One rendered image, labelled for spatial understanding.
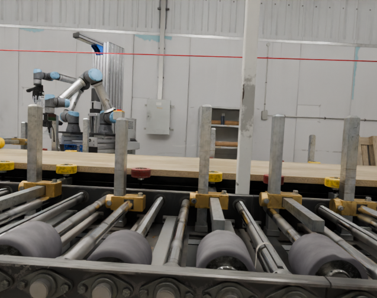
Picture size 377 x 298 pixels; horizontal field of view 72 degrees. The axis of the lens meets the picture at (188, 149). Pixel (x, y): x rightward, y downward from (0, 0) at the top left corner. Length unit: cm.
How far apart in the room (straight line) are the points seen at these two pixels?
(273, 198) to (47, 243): 69
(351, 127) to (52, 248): 94
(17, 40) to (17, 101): 107
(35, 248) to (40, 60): 501
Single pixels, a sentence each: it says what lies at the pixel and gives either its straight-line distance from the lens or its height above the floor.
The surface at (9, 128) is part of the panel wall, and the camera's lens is 561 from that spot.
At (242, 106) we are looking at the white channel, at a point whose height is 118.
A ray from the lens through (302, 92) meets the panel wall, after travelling 528.
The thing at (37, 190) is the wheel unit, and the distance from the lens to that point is 104.
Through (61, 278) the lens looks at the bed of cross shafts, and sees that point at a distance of 51.
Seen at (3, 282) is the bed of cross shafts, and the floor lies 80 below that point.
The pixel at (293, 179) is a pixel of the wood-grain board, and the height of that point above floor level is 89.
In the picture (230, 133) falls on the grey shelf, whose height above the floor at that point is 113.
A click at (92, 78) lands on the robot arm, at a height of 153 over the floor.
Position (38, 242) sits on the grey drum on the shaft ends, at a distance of 60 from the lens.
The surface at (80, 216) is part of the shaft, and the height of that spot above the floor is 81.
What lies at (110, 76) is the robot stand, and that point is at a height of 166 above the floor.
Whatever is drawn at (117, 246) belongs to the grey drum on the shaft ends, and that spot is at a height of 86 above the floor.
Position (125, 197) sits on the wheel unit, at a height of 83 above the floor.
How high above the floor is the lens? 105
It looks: 3 degrees down
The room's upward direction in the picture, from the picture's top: 3 degrees clockwise
